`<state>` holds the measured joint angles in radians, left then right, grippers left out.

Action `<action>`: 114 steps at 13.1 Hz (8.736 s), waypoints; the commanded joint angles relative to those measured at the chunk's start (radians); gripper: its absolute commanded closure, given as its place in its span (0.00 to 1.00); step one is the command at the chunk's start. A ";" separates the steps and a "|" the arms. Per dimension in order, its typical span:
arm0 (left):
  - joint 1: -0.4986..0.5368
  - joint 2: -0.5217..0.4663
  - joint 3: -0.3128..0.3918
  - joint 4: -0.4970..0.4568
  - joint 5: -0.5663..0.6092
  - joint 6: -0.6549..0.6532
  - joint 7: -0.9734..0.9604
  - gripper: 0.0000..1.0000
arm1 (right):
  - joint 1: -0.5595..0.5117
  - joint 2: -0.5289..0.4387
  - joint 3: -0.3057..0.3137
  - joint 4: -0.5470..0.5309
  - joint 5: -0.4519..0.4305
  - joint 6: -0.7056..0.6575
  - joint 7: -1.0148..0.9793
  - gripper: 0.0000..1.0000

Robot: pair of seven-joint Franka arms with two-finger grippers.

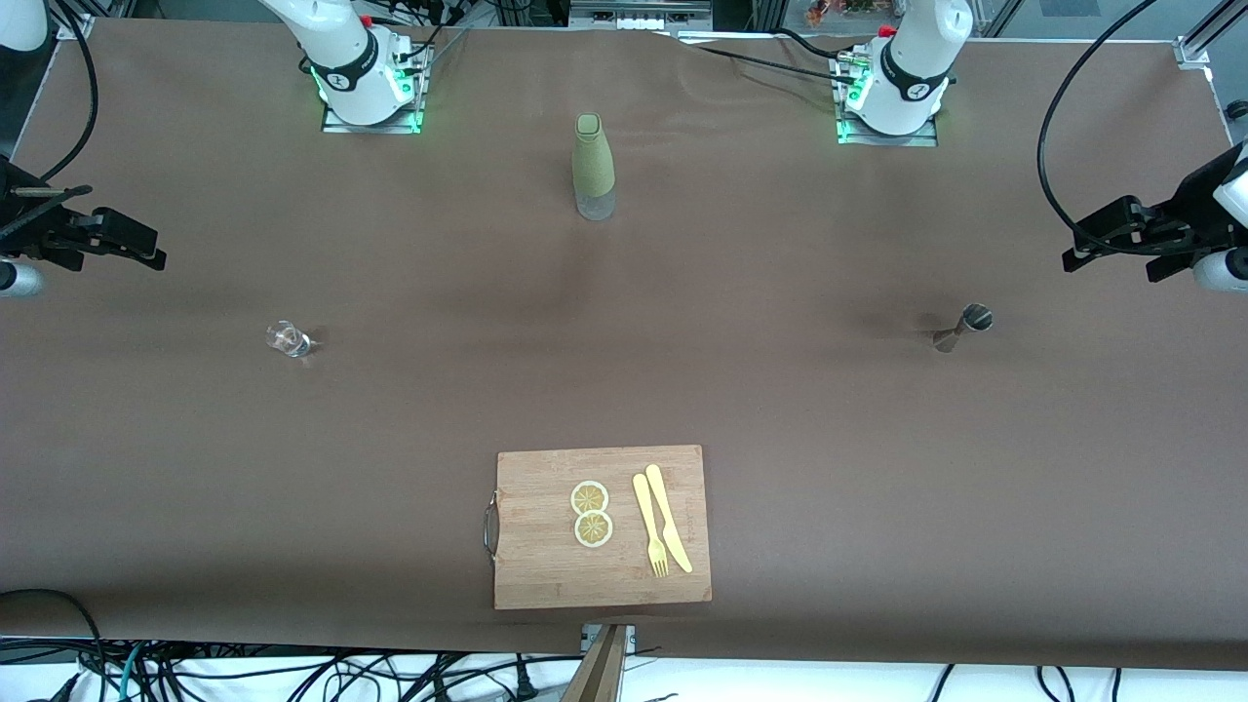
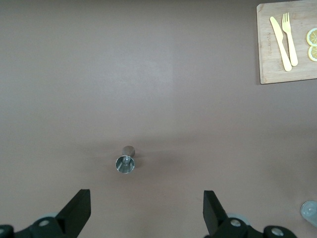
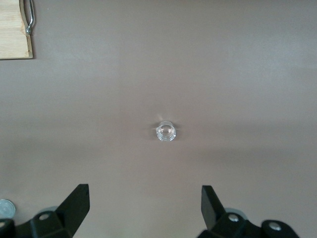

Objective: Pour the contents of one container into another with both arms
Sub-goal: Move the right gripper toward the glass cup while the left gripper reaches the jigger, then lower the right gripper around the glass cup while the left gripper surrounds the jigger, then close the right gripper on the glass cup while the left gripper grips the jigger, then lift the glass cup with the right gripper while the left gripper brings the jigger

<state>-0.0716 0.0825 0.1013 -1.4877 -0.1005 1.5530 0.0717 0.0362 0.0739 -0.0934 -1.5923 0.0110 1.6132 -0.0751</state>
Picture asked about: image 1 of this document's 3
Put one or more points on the wooden beam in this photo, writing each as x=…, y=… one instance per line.
x=597, y=678

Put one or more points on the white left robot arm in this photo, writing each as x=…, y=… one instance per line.
x=912, y=68

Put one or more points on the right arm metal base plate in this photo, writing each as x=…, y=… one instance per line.
x=414, y=107

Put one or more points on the bamboo cutting board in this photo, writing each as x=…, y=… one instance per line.
x=536, y=546

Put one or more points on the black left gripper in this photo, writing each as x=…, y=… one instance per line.
x=1190, y=209

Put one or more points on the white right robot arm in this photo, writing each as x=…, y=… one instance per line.
x=351, y=68

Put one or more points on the brown table cover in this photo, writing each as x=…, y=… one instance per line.
x=292, y=487

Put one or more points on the green sleeved glass bottle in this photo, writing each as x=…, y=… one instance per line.
x=593, y=161

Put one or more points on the metal jigger measuring cup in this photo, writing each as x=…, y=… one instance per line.
x=977, y=317

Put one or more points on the yellow plastic knife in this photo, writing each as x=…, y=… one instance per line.
x=664, y=507

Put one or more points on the yellow plastic fork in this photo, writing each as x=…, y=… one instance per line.
x=644, y=507

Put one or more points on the lemon slice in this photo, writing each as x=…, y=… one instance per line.
x=589, y=497
x=593, y=529

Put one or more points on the clear glass beaker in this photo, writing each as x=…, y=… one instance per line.
x=285, y=337

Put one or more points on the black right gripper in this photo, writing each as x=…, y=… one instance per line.
x=21, y=226

